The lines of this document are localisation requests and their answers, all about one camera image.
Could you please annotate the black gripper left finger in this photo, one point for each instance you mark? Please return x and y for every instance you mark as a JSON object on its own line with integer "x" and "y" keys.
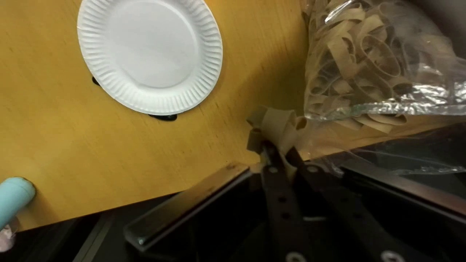
{"x": 290, "y": 243}

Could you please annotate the white paper plate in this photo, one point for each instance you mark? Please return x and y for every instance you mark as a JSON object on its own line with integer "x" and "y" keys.
{"x": 156, "y": 58}

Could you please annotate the light blue water bottle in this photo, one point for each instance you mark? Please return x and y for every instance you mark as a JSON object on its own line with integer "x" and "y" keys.
{"x": 15, "y": 196}

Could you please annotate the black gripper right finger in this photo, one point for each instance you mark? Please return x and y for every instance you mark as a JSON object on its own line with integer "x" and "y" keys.
{"x": 351, "y": 224}

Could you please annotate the clear bag of rubber bands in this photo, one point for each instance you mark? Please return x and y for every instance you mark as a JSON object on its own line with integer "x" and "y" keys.
{"x": 376, "y": 64}

